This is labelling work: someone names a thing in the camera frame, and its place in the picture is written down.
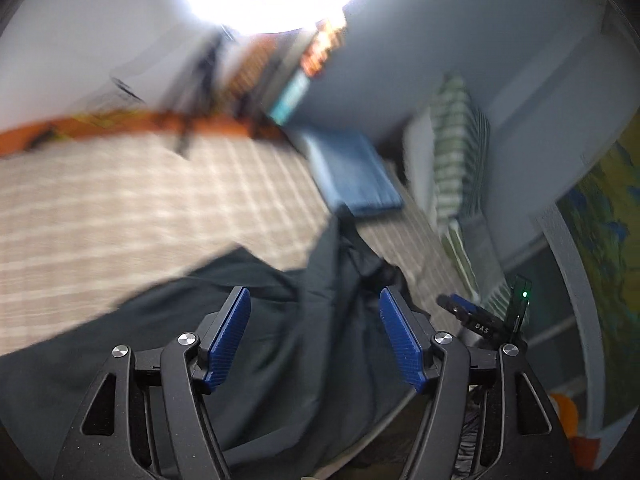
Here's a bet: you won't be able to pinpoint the checkered beige bed cover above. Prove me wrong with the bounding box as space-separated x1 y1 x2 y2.
0 131 476 361

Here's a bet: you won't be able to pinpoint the colourful painted panel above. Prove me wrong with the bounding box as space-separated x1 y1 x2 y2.
537 115 639 438

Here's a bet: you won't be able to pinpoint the black tripod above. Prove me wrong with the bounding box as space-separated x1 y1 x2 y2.
175 32 224 159

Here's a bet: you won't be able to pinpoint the folded blue towel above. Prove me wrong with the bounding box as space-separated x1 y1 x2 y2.
288 128 404 218

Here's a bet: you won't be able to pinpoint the dark green pants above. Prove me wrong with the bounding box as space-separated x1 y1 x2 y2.
1 214 424 479

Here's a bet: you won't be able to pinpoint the hanging colourful clothes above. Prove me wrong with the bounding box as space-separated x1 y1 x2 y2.
224 11 347 136

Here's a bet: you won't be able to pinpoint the green white striped pillow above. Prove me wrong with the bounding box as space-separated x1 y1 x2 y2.
402 73 511 318

